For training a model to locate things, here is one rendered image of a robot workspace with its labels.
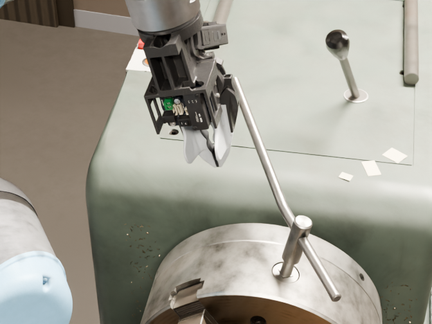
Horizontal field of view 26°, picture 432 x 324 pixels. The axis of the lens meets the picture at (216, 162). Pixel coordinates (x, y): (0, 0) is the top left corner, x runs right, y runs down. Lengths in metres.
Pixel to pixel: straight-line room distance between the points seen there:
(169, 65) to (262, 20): 0.58
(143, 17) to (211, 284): 0.34
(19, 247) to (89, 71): 2.87
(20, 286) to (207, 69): 0.32
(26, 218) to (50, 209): 2.17
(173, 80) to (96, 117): 2.49
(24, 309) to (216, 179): 0.43
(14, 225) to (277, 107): 0.54
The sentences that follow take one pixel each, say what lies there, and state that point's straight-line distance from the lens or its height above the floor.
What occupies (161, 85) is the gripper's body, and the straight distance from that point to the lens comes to 1.01.
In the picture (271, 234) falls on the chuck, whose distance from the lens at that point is 1.17.
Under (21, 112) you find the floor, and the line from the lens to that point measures 3.56.
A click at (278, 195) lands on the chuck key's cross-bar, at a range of 1.11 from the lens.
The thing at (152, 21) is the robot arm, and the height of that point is 1.55.
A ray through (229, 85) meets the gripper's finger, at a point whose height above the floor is 1.44.
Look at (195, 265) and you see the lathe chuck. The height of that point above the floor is 1.21.
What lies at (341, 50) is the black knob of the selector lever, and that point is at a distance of 1.24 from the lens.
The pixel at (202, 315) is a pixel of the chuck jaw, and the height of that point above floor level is 1.20.
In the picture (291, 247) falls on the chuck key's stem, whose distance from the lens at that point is 1.09.
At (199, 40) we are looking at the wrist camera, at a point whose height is 1.50.
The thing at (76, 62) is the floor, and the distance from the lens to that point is 3.82.
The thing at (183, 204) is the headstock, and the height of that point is 1.22.
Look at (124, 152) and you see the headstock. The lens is 1.27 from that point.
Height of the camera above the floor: 2.04
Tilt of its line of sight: 39 degrees down
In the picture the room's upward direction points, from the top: straight up
